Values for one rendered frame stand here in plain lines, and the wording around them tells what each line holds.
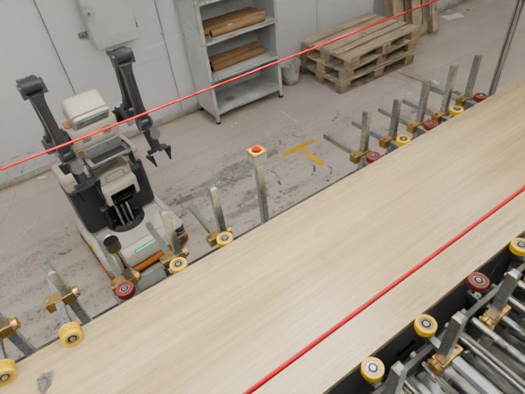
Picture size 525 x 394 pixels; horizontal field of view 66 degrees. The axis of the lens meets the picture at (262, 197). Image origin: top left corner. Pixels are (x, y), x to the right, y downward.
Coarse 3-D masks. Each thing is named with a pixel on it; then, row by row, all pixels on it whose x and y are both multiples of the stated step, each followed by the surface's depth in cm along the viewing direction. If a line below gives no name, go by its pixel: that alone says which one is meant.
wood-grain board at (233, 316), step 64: (448, 128) 244; (512, 128) 238; (320, 192) 211; (384, 192) 207; (448, 192) 203; (512, 192) 198; (256, 256) 183; (320, 256) 180; (384, 256) 177; (448, 256) 174; (128, 320) 165; (192, 320) 162; (256, 320) 159; (320, 320) 157; (384, 320) 154; (64, 384) 147; (128, 384) 145; (192, 384) 143; (320, 384) 139
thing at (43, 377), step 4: (48, 372) 149; (52, 372) 151; (40, 376) 149; (44, 376) 150; (48, 376) 149; (52, 376) 149; (36, 380) 149; (40, 380) 148; (44, 380) 148; (48, 380) 148; (36, 384) 148; (40, 384) 146; (44, 384) 147; (48, 384) 147; (40, 388) 146; (44, 388) 146; (44, 392) 145
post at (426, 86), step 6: (426, 84) 242; (426, 90) 244; (420, 96) 249; (426, 96) 247; (420, 102) 251; (426, 102) 251; (420, 108) 253; (420, 114) 255; (420, 120) 258; (414, 138) 269
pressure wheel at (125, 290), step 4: (120, 284) 178; (124, 284) 178; (128, 284) 178; (132, 284) 177; (116, 288) 176; (120, 288) 176; (124, 288) 176; (128, 288) 176; (132, 288) 176; (116, 292) 175; (120, 292) 175; (124, 292) 174; (128, 292) 174; (132, 292) 176; (120, 296) 174; (124, 296) 174; (128, 296) 175
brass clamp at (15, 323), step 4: (8, 320) 162; (12, 320) 162; (16, 320) 163; (12, 324) 161; (16, 324) 162; (20, 324) 165; (4, 328) 159; (8, 328) 160; (12, 328) 161; (16, 328) 161; (0, 332) 159; (4, 332) 160; (8, 332) 161; (12, 332) 162; (4, 336) 161; (8, 336) 162
